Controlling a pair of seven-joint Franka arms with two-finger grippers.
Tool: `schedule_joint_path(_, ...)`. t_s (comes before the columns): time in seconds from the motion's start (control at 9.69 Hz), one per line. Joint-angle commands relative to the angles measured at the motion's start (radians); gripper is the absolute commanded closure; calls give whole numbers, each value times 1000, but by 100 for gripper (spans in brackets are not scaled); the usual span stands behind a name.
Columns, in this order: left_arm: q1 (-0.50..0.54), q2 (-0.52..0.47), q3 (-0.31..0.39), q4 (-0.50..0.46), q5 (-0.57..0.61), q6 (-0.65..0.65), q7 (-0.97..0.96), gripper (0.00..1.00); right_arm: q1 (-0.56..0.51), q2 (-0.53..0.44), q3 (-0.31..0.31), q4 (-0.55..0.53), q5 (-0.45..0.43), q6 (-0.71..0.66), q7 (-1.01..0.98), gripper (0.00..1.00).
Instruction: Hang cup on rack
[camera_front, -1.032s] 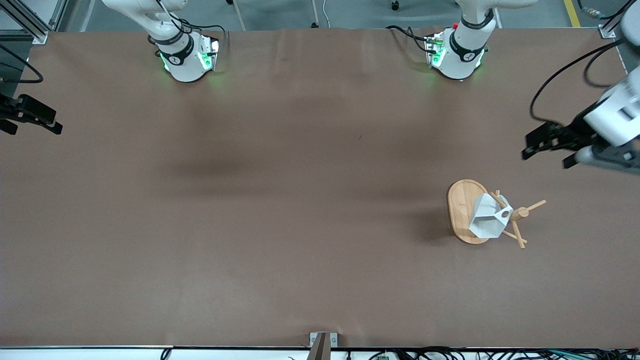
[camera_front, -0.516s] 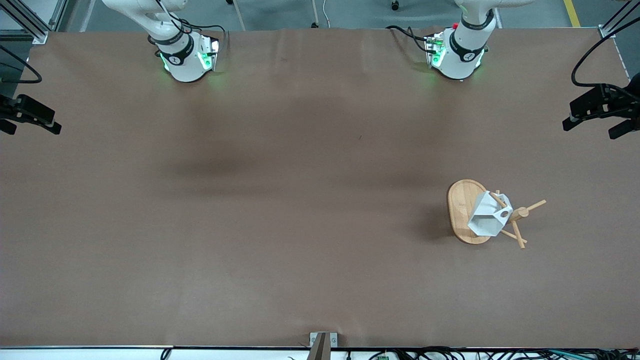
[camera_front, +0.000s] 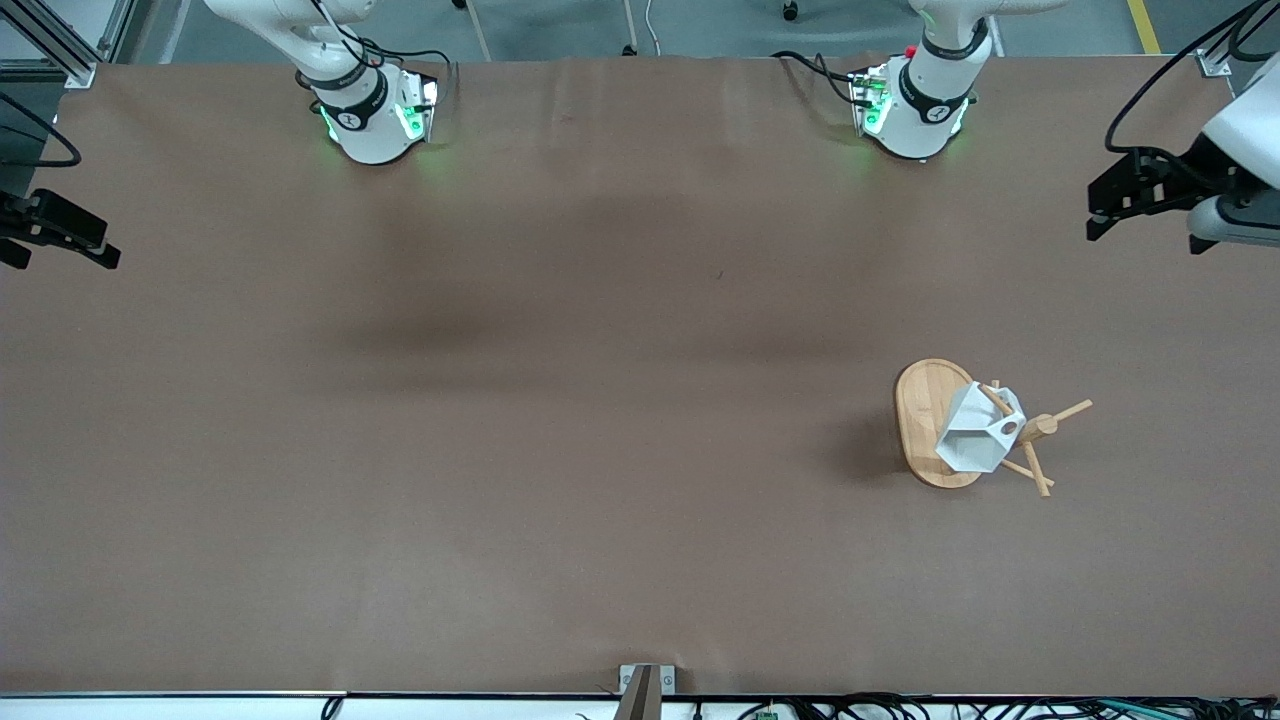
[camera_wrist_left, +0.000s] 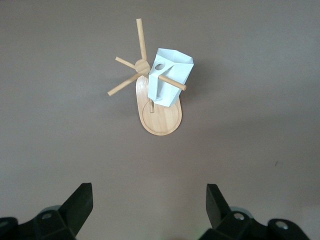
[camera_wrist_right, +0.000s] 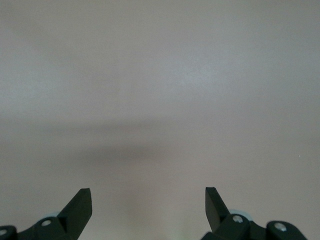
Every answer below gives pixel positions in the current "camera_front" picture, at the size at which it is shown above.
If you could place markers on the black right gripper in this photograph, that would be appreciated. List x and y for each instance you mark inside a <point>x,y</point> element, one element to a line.
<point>14,217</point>

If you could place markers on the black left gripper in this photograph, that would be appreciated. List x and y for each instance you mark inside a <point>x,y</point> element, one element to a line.
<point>1186,165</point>

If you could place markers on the white faceted cup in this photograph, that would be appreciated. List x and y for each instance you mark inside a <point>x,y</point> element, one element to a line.
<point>975,445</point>

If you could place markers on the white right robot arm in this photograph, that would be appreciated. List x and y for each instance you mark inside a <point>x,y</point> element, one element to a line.
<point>365,130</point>

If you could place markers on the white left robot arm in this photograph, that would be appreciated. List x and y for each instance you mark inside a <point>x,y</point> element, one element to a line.
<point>925,110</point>

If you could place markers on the wooden cup rack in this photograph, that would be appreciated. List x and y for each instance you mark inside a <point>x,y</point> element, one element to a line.
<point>920,420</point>

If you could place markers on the thin grey metal leg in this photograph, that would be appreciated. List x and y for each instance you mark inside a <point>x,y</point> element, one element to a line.
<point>478,30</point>
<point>631,25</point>

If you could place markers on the brown table cover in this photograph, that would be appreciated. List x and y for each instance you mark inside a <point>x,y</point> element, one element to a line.
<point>600,450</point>

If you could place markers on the aluminium frame profile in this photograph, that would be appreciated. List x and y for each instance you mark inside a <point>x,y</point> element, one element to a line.
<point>75,72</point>
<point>1213,65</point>

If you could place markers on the grey metal camera bracket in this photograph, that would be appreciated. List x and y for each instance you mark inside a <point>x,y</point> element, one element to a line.
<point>640,690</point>

